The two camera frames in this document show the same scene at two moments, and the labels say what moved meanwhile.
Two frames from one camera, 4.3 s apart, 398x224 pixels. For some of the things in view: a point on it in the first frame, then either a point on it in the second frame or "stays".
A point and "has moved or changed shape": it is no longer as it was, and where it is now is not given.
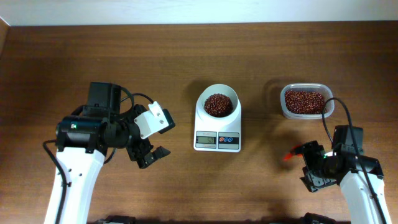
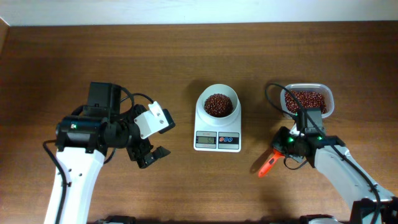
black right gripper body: (315, 159) -> (286, 142)
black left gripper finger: (159, 152) stays
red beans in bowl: (218, 105) stays
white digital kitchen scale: (210, 138) stays
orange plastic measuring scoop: (291, 153) has moved or changed shape
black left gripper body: (137, 148) stays
